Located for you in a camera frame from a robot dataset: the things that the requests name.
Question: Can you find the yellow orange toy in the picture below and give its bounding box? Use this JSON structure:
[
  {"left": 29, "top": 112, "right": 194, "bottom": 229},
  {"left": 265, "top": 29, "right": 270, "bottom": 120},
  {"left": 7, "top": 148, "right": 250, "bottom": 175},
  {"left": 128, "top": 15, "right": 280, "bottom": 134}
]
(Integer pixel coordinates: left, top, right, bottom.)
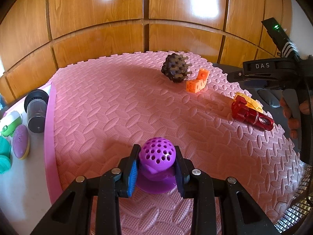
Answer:
[{"left": 234, "top": 92, "right": 263, "bottom": 113}]

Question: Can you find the red block toy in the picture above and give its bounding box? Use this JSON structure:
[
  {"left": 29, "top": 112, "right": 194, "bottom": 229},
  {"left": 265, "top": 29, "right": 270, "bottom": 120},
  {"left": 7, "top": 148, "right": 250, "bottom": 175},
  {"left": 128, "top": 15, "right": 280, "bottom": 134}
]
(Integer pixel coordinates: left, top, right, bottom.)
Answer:
[{"left": 231, "top": 96, "right": 274, "bottom": 131}]

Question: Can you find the lilac oval patterned toy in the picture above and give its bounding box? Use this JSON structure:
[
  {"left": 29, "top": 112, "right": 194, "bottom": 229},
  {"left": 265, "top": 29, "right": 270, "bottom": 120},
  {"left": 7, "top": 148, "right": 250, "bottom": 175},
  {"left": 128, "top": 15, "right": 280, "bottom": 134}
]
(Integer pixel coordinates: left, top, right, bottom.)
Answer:
[{"left": 12, "top": 124, "right": 30, "bottom": 160}]

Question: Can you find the purple perforated ball toy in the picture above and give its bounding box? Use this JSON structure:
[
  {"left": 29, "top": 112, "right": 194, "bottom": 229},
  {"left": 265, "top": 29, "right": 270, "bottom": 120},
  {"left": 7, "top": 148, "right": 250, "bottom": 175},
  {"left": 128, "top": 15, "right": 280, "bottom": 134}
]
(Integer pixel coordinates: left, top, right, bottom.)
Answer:
[{"left": 136, "top": 137, "right": 176, "bottom": 194}]

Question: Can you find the teal green cup toy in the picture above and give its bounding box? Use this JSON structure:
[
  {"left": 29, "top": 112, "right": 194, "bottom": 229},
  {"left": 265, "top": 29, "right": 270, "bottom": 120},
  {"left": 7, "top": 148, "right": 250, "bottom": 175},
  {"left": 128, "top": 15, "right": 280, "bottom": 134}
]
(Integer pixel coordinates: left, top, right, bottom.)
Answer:
[{"left": 0, "top": 136, "right": 11, "bottom": 174}]

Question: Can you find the orange building block piece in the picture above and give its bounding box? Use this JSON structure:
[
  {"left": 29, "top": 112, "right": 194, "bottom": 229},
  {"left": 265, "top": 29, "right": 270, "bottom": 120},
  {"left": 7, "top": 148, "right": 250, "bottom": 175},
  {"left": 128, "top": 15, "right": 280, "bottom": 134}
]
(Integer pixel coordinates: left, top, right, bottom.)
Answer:
[{"left": 186, "top": 69, "right": 210, "bottom": 93}]

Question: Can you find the green white round toy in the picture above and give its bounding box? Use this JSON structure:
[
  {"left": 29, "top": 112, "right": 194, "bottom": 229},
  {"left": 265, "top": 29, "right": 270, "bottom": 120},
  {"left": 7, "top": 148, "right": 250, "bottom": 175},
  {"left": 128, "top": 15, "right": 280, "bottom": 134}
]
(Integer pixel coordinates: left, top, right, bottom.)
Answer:
[{"left": 0, "top": 111, "right": 22, "bottom": 137}]

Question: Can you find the brown spiky ball toy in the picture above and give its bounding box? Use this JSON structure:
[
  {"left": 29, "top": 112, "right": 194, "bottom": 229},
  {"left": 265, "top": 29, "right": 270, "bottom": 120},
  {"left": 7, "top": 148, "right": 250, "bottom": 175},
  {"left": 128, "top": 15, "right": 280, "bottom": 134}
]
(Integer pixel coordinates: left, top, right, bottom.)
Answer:
[{"left": 161, "top": 53, "right": 192, "bottom": 83}]

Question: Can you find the black grey cylinder container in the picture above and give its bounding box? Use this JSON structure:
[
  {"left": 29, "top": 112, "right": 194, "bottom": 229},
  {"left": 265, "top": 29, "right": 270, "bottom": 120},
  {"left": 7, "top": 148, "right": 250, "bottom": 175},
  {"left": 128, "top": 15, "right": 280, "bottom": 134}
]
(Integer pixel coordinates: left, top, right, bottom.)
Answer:
[{"left": 24, "top": 89, "right": 49, "bottom": 134}]

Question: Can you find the person's right hand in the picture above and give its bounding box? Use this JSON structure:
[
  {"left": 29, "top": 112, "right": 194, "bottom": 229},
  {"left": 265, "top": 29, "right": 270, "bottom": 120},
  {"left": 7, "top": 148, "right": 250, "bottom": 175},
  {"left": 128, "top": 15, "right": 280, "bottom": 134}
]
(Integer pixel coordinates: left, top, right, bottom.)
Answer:
[{"left": 279, "top": 96, "right": 311, "bottom": 139}]

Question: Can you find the pink white shallow box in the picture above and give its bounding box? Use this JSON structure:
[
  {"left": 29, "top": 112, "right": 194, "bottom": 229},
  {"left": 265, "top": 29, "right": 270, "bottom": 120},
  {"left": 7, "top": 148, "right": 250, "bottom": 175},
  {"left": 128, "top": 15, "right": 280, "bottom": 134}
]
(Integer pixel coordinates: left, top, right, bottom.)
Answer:
[{"left": 0, "top": 82, "right": 63, "bottom": 228}]

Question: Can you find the pink foam puzzle mat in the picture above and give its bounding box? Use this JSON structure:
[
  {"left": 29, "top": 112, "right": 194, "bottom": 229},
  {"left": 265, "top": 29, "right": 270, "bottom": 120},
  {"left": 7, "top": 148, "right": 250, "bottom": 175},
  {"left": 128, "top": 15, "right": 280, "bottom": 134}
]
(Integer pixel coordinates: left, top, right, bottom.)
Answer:
[{"left": 45, "top": 52, "right": 304, "bottom": 232}]

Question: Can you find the wooden wall cabinet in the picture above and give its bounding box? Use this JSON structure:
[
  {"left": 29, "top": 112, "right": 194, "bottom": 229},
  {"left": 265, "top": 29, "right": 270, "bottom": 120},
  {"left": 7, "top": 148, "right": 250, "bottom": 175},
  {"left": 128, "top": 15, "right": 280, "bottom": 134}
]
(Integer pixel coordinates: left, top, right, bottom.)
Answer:
[{"left": 1, "top": 0, "right": 293, "bottom": 103}]

